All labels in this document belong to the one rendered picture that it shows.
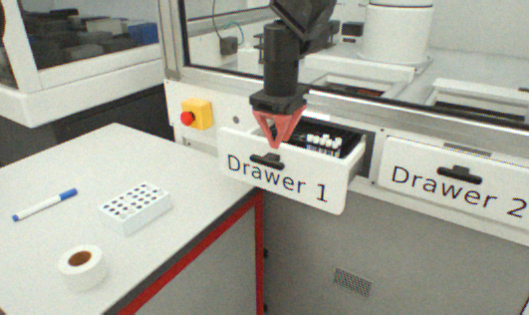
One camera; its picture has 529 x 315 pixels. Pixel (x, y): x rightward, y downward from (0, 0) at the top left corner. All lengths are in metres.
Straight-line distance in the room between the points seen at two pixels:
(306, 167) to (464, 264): 0.42
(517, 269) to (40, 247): 0.94
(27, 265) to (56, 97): 0.64
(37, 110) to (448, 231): 1.16
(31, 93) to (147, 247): 0.69
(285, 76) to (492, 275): 0.61
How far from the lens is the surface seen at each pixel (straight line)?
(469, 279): 0.93
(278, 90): 0.57
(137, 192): 0.82
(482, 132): 0.73
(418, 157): 0.75
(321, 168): 0.66
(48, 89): 1.28
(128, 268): 0.70
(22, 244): 0.84
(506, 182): 0.75
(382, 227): 0.90
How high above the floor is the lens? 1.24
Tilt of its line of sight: 29 degrees down
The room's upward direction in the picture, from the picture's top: straight up
